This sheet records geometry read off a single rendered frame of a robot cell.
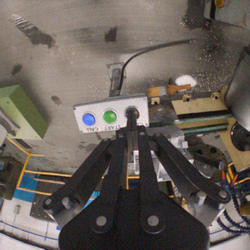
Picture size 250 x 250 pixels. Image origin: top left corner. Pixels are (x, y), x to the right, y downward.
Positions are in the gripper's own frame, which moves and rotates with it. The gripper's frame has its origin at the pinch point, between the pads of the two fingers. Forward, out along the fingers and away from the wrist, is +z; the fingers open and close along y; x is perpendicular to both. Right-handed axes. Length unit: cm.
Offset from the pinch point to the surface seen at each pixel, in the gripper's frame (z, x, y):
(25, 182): 262, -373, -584
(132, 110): 7.1, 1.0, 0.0
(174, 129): 26.1, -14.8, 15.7
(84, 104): 7.9, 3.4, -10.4
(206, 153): 37, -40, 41
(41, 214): 140, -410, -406
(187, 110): 33.6, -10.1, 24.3
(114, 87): 19.5, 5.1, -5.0
